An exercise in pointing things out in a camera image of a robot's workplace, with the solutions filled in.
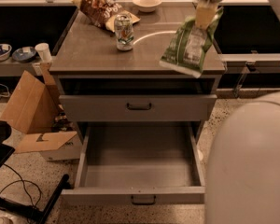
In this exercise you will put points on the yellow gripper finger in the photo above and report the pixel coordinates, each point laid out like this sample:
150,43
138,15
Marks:
205,12

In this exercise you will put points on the green jalapeno chip bag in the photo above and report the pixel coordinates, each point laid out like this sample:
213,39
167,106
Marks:
187,49

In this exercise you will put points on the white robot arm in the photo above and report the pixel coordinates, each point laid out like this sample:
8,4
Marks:
243,168

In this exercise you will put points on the white bowl on counter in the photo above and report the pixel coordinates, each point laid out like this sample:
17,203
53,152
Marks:
147,5

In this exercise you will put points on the brown chip bag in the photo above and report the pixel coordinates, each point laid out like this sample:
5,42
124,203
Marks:
102,13

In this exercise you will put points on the grey drawer cabinet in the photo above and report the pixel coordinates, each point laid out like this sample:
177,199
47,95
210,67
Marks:
88,62

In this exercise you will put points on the grey top drawer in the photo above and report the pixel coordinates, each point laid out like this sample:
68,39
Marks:
113,107

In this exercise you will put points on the open grey middle drawer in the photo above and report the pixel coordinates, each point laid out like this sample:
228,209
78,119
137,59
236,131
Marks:
121,160

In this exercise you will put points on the green white soda can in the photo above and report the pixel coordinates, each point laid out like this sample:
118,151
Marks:
124,31

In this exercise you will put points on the white paper cup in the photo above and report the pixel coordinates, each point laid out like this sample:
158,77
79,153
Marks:
43,52

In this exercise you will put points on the dark blue bowl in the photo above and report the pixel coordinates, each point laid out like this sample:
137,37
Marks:
24,55

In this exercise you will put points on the open cardboard box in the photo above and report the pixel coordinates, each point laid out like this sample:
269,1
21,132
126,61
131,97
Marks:
32,111

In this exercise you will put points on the grey low shelf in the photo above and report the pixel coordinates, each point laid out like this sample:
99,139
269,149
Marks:
11,68

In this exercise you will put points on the white blue bowl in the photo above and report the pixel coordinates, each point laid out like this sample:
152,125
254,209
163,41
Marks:
5,50

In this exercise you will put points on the black drawer handle top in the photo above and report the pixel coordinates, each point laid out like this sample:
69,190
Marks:
138,107

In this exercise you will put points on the black drawer handle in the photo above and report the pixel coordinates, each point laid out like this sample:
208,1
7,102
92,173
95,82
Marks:
138,107
143,200

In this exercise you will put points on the black drawer handle middle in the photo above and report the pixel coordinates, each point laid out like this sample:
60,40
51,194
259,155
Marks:
143,200

